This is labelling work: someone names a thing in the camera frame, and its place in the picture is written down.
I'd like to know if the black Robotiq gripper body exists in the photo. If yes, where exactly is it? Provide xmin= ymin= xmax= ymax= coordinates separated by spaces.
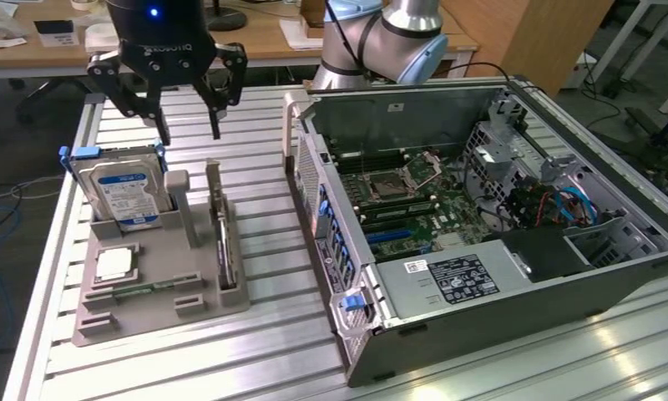
xmin=104 ymin=0 xmax=219 ymax=92

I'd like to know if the wooden desk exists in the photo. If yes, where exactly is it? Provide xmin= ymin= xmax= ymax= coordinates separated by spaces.
xmin=0 ymin=0 xmax=480 ymax=80

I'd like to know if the hard disk in blue caddy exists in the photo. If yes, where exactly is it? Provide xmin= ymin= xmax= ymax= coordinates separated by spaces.
xmin=58 ymin=137 xmax=172 ymax=233

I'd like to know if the black round lamp base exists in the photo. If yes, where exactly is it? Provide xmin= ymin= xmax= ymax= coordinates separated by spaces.
xmin=205 ymin=0 xmax=249 ymax=33

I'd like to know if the blue data wire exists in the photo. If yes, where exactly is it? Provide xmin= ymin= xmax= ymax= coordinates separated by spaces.
xmin=553 ymin=185 xmax=600 ymax=227

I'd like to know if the white desk frame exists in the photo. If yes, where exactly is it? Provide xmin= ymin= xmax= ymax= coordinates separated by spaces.
xmin=587 ymin=0 xmax=668 ymax=114

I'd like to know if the green RAM stick labelled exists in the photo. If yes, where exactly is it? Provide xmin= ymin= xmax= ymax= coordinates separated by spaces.
xmin=359 ymin=200 xmax=433 ymax=221

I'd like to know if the metal socket cover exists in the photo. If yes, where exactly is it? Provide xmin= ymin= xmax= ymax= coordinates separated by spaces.
xmin=401 ymin=151 xmax=445 ymax=181

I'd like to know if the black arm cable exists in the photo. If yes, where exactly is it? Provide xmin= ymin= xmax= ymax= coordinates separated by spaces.
xmin=324 ymin=0 xmax=369 ymax=80

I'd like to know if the grey power supply unit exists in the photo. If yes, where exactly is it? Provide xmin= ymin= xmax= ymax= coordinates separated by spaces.
xmin=375 ymin=240 xmax=536 ymax=321

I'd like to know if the blue expansion slot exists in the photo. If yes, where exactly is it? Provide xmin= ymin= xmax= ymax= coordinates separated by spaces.
xmin=367 ymin=228 xmax=415 ymax=246

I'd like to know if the open grey PC case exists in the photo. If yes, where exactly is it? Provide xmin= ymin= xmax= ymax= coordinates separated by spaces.
xmin=281 ymin=74 xmax=668 ymax=388

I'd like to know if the silver CPU chip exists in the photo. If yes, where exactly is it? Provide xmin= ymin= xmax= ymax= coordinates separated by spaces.
xmin=94 ymin=248 xmax=137 ymax=282

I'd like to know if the black and white box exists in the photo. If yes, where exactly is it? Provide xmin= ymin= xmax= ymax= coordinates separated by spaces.
xmin=33 ymin=19 xmax=80 ymax=48

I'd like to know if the green RAM stick bare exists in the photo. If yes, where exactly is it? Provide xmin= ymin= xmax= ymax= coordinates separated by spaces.
xmin=85 ymin=280 xmax=178 ymax=300

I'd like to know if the grey parts rack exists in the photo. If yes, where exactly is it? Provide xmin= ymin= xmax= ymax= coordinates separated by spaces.
xmin=70 ymin=169 xmax=253 ymax=348

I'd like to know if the metal disk bay cage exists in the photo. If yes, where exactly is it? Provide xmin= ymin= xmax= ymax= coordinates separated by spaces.
xmin=464 ymin=120 xmax=539 ymax=210

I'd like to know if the black plastic shroud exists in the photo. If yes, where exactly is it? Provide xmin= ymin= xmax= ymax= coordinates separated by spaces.
xmin=500 ymin=225 xmax=592 ymax=282

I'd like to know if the graphics card with black fan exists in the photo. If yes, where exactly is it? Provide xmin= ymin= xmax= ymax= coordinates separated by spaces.
xmin=204 ymin=157 xmax=241 ymax=293

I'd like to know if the white paper stack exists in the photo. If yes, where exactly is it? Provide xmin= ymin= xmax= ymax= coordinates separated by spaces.
xmin=280 ymin=18 xmax=325 ymax=52

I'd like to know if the CPU socket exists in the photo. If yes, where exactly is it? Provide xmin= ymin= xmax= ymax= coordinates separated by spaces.
xmin=368 ymin=171 xmax=417 ymax=201

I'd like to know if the black office chair base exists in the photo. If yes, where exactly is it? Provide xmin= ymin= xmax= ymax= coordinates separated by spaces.
xmin=9 ymin=75 xmax=93 ymax=124

